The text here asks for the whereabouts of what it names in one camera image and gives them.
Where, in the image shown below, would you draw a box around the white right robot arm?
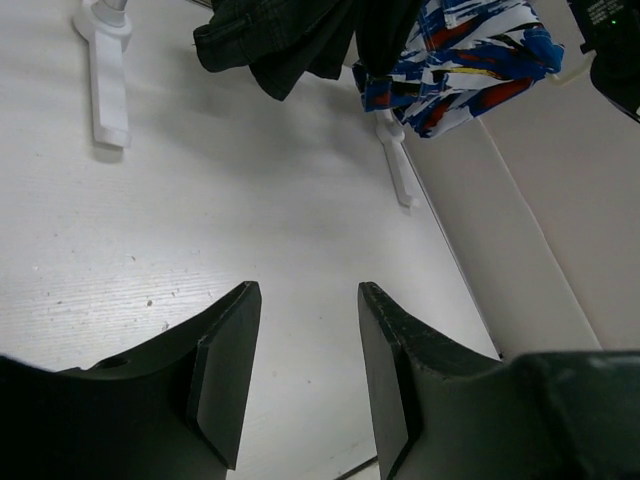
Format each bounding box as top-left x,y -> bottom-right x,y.
568,0 -> 639,121

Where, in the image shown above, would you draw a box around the cream plastic hanger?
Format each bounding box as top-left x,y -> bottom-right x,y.
545,49 -> 597,88

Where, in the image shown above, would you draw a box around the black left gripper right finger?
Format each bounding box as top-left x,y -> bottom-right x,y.
358,282 -> 500,479

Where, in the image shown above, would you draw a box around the black trousers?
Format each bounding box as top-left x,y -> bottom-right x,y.
193,0 -> 422,101

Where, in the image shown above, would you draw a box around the white metal clothes rack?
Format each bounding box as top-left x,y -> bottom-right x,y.
72,1 -> 421,208

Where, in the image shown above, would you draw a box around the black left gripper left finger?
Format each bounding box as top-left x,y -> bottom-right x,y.
62,281 -> 262,471

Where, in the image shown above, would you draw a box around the blue patterned garment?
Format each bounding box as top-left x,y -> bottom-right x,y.
352,1 -> 564,138

